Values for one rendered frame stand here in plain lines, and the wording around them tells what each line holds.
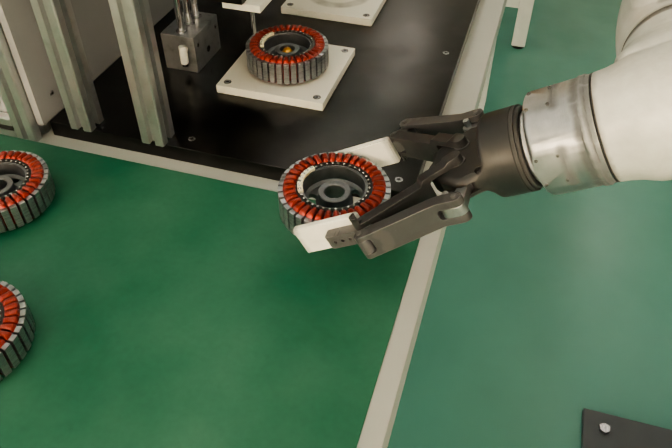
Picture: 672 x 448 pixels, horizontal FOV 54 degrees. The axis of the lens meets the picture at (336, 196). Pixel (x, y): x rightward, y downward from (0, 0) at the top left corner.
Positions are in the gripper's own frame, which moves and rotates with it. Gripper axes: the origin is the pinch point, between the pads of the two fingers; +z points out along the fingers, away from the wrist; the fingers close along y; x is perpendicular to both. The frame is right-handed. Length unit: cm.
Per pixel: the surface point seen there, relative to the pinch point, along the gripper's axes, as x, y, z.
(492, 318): 81, -57, 24
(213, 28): -13.3, -30.0, 24.2
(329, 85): -1.3, -24.6, 9.2
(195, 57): -12.1, -24.0, 25.0
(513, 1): 59, -189, 25
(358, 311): 8.2, 8.1, -0.7
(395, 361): 10.8, 12.4, -4.7
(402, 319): 10.6, 7.6, -4.3
